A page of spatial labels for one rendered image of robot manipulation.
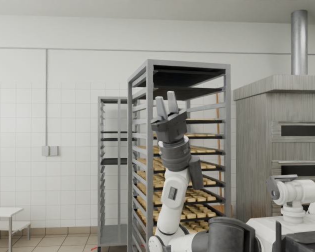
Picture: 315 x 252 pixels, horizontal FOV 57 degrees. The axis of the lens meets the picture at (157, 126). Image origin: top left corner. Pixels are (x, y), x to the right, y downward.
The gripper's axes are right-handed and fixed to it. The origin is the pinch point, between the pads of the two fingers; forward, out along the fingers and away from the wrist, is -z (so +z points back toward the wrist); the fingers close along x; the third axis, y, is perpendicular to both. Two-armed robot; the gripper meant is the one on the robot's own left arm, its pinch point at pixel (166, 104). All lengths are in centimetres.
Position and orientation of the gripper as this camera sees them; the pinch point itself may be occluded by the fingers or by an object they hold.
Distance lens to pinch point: 79.8
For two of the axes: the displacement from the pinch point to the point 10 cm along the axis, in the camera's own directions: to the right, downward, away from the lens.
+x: 6.8, -3.8, 6.3
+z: 1.8, 9.2, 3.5
